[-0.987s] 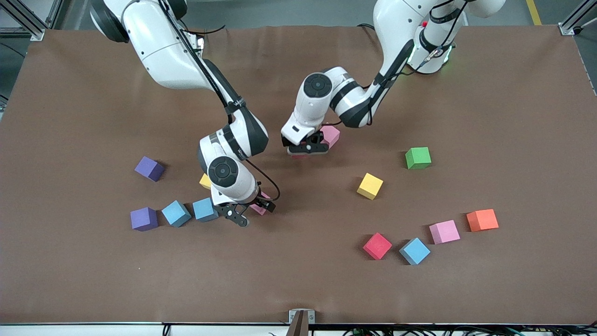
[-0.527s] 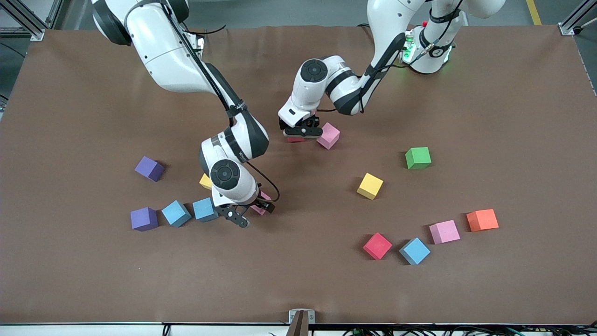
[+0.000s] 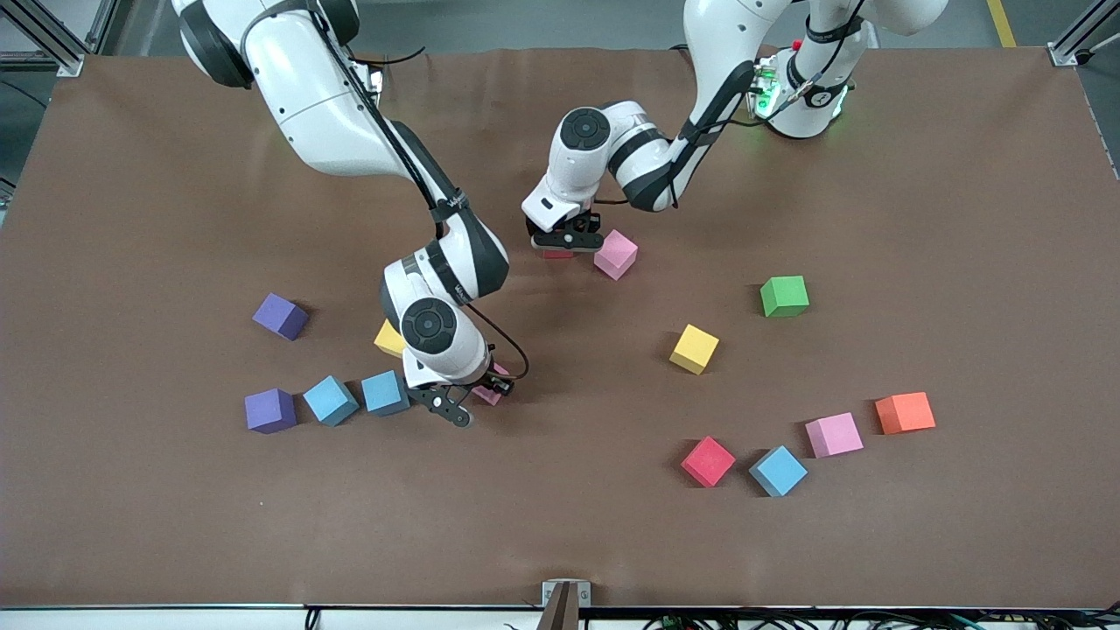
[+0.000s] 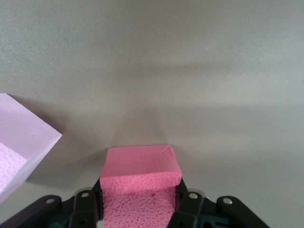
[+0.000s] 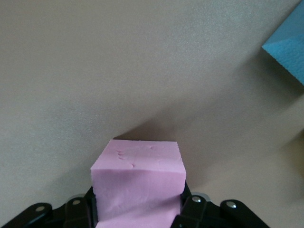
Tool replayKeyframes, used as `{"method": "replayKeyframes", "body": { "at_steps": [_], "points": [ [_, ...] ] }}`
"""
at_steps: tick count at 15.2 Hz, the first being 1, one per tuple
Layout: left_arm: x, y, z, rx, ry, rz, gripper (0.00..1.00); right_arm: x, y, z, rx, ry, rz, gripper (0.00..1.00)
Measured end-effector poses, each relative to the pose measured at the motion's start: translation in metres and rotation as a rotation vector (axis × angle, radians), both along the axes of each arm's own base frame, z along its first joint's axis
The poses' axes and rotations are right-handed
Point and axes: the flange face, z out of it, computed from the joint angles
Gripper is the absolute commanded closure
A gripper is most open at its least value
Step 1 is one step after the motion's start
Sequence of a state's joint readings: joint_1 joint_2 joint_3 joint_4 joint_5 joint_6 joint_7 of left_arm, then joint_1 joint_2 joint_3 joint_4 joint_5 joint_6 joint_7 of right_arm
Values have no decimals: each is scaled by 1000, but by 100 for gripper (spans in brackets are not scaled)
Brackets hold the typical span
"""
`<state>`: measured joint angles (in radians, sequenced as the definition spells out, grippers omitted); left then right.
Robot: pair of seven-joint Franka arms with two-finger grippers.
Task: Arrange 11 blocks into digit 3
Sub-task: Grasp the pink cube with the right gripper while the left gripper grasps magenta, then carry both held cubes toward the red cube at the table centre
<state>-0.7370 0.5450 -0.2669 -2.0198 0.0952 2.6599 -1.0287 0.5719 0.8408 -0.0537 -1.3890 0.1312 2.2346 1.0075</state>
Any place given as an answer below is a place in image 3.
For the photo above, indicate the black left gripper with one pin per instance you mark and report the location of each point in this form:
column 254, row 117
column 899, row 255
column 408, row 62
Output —
column 591, row 222

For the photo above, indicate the pink foam block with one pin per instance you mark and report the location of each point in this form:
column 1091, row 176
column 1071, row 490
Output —
column 486, row 398
column 617, row 256
column 834, row 436

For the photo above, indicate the dark red foam block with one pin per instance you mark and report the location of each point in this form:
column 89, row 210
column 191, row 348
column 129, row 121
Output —
column 558, row 255

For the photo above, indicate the blue foam block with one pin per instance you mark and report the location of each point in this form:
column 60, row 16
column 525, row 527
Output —
column 386, row 393
column 778, row 471
column 331, row 401

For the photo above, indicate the yellow foam block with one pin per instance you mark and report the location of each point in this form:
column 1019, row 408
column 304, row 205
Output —
column 694, row 349
column 388, row 339

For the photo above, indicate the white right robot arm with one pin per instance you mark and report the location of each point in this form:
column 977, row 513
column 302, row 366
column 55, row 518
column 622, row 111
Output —
column 324, row 105

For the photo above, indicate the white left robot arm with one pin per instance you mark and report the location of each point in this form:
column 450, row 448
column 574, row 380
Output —
column 726, row 52

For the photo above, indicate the brown table mat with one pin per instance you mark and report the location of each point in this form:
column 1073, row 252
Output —
column 560, row 525

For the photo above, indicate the green foam block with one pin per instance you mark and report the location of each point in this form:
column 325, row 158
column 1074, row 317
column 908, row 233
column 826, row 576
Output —
column 784, row 297

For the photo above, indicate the bright red foam block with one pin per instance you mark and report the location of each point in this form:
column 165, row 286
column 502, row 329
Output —
column 708, row 462

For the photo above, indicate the purple foam block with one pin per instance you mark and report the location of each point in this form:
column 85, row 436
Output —
column 270, row 411
column 280, row 317

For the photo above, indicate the orange foam block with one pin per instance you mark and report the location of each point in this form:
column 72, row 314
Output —
column 905, row 413

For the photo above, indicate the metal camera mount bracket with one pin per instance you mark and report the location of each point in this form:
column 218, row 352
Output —
column 551, row 593

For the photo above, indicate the aluminium frame profile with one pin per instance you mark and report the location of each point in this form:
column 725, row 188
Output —
column 1081, row 35
column 103, row 22
column 70, row 66

